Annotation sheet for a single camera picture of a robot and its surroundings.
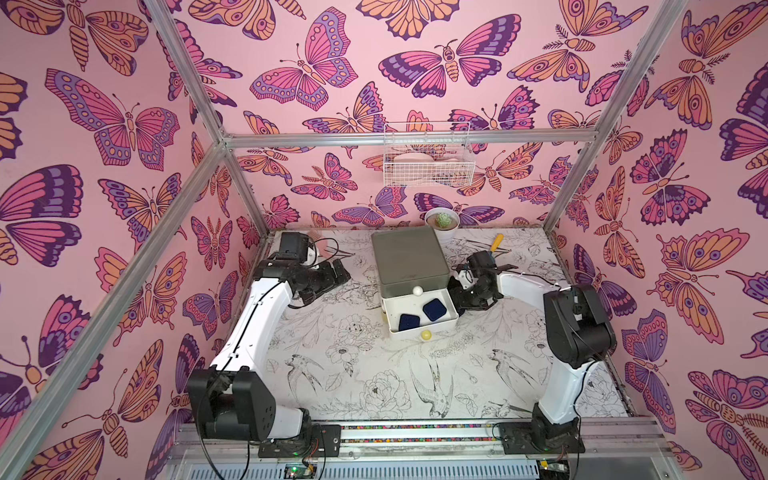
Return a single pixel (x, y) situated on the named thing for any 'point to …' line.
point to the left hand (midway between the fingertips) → (341, 278)
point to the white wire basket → (428, 154)
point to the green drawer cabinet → (414, 280)
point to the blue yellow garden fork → (497, 242)
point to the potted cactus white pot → (444, 222)
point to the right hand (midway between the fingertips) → (451, 306)
